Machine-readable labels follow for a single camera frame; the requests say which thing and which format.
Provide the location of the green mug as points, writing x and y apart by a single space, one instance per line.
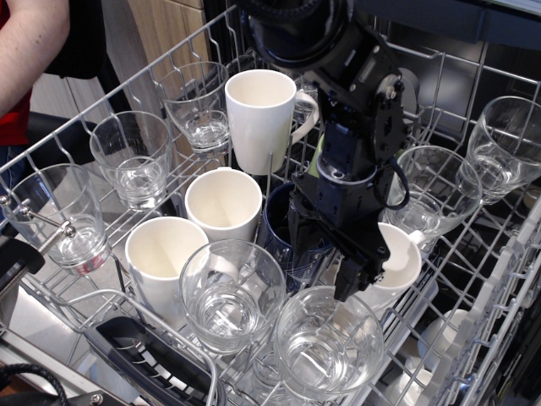
313 166

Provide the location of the white dishes lower rack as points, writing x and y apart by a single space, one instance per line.
420 366

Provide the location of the white cup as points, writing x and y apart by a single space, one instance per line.
225 203
156 252

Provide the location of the person forearm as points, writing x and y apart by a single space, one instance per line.
32 37

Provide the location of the grey wire dishwasher rack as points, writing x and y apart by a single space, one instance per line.
489 265

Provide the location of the tall white mug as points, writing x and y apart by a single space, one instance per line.
266 113

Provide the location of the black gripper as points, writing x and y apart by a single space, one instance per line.
322 209

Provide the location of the small glass under rack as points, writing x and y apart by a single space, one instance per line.
266 382

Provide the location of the white cup middle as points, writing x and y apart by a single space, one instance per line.
225 203

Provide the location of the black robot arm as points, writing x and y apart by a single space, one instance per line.
360 91

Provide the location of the metal clamp screw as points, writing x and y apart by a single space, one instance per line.
25 219

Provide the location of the white mug right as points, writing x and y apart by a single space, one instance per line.
394 261

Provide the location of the white cup front left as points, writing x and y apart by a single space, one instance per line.
156 252

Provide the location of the dark blue mug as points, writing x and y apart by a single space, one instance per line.
274 236

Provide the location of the clear glass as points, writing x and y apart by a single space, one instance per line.
133 150
60 196
436 191
504 146
231 293
325 348
194 100

